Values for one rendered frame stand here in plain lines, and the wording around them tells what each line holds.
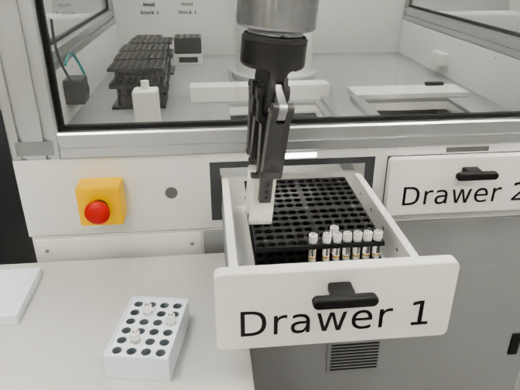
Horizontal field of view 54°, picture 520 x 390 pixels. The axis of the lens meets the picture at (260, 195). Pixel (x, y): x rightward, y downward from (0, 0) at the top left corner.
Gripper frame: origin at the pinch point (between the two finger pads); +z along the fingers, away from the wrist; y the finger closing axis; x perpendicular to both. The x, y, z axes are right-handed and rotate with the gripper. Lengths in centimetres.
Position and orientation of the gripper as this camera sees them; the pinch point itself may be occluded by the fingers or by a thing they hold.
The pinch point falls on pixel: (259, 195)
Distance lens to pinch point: 65.8
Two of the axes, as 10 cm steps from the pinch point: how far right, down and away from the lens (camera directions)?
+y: -2.2, -4.2, 8.8
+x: -9.7, 0.2, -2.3
